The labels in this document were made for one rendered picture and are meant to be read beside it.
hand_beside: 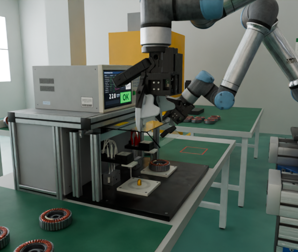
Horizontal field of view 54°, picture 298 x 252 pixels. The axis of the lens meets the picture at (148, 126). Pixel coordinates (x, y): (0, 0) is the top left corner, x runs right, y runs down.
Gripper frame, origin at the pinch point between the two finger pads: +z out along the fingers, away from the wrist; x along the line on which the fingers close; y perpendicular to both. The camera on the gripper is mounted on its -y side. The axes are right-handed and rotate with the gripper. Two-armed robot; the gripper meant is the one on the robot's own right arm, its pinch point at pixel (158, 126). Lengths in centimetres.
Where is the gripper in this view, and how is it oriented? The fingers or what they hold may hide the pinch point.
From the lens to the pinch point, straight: 146.0
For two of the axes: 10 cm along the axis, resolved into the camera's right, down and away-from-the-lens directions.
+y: 7.0, 6.9, -1.9
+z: -5.9, 7.1, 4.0
